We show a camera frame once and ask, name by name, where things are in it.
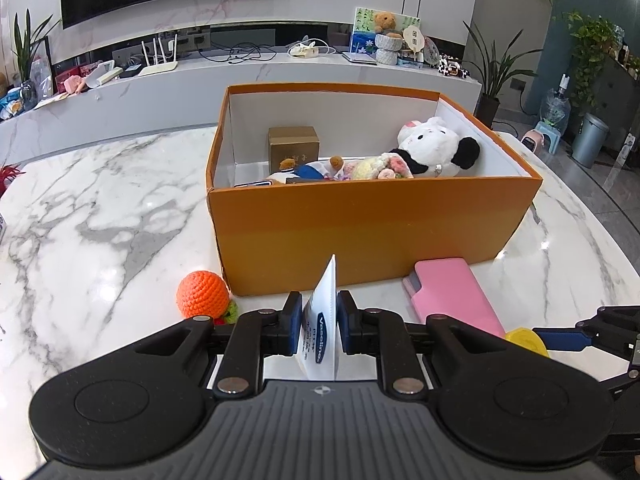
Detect blue-grey cabinet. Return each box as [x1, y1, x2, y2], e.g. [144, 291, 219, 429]
[582, 52, 640, 163]

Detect black picture frame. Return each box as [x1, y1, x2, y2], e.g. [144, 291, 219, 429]
[29, 36, 55, 102]

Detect orchid plant dark pot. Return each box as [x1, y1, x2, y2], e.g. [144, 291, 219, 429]
[462, 20, 544, 129]

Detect decorative plate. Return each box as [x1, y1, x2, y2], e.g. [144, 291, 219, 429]
[422, 40, 444, 68]

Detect small doll blue outfit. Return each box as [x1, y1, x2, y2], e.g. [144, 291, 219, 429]
[267, 156, 346, 186]

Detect black cables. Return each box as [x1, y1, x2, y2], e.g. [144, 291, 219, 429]
[197, 41, 292, 66]

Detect pink power bank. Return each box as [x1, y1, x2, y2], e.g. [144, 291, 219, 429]
[402, 257, 507, 338]

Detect crochet flower bouquet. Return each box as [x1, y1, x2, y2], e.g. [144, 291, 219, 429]
[350, 154, 415, 181]

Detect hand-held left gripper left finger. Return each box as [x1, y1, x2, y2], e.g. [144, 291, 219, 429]
[145, 291, 305, 396]

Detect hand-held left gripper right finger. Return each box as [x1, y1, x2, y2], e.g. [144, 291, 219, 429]
[337, 290, 501, 396]

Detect panda plush toy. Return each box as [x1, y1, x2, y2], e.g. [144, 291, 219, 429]
[382, 116, 482, 179]

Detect pink small appliance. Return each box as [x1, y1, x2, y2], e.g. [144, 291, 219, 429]
[520, 130, 547, 154]

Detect white ribbed pot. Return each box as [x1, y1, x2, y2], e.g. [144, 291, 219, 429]
[374, 32, 404, 66]

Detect brown teddy bear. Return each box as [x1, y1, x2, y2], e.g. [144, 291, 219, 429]
[372, 11, 399, 35]

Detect cow figurine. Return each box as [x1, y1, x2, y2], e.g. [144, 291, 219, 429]
[437, 59, 471, 79]

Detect bushy green plant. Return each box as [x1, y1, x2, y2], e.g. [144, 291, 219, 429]
[552, 9, 627, 111]

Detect red feathery item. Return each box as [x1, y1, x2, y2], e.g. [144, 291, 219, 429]
[0, 164, 26, 196]

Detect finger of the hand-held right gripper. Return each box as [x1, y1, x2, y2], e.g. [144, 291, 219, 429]
[531, 305, 640, 361]

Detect white plastic scoop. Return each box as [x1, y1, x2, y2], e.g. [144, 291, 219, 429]
[85, 60, 124, 89]

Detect white power adapters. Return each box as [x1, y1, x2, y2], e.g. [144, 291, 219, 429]
[288, 41, 338, 59]

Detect orange cardboard box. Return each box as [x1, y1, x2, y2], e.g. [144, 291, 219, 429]
[206, 83, 543, 297]

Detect bamboo painted card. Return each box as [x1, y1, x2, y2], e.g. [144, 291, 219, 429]
[352, 7, 422, 56]

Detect marble television console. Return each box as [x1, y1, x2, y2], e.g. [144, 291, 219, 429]
[0, 22, 483, 166]

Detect pink plush items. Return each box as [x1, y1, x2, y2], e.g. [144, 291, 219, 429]
[55, 65, 90, 96]

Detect white router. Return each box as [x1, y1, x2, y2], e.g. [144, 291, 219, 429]
[137, 36, 179, 77]

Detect tall leafy potted plant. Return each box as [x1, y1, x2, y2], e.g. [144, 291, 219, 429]
[10, 9, 62, 92]

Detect small gold box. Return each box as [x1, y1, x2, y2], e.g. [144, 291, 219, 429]
[268, 126, 321, 171]

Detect yellow round toy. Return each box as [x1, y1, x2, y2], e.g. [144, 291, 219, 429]
[505, 327, 550, 358]

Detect orange crochet tangerine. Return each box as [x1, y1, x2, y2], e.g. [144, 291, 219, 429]
[176, 271, 240, 322]

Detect snack bags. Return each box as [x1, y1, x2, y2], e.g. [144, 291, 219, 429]
[0, 82, 40, 122]

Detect white lotion tube blue label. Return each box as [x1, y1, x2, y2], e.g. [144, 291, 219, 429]
[296, 254, 341, 382]

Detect blue water jug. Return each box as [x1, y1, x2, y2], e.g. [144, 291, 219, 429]
[539, 74, 574, 136]

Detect round paper fan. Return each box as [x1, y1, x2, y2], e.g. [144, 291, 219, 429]
[404, 25, 425, 57]

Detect grey trash bin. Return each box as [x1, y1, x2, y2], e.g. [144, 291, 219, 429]
[571, 112, 611, 169]

